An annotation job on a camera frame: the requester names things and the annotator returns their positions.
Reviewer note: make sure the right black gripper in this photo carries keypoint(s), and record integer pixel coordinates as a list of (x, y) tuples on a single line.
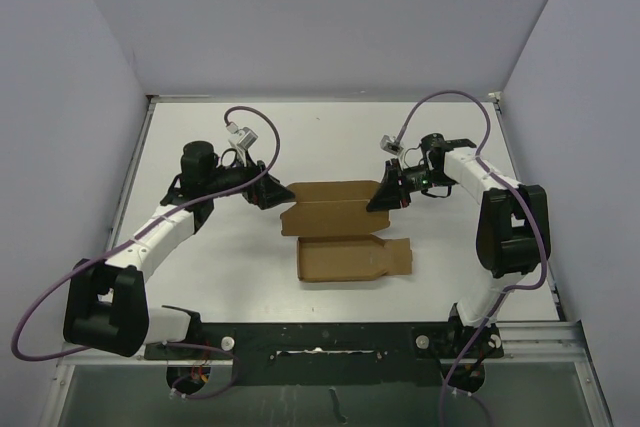
[(389, 194)]

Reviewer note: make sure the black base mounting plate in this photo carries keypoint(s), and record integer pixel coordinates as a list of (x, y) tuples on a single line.
[(340, 354)]

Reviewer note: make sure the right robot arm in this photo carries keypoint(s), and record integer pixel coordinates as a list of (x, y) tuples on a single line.
[(512, 236)]

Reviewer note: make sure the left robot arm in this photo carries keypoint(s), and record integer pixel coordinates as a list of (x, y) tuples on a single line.
[(107, 306)]

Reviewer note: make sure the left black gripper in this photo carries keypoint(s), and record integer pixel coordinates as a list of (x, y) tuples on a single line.
[(267, 192)]

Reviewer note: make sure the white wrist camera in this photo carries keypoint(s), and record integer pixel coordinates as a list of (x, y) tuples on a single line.
[(392, 145), (240, 140)]

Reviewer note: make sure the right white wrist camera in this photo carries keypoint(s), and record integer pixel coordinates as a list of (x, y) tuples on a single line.
[(392, 145)]

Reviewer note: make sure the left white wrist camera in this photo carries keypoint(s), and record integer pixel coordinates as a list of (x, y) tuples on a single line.
[(240, 140)]

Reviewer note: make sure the aluminium table frame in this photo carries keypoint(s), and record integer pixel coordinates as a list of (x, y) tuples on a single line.
[(241, 267)]

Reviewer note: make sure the brown cardboard box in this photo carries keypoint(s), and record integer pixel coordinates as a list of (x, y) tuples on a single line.
[(337, 237)]

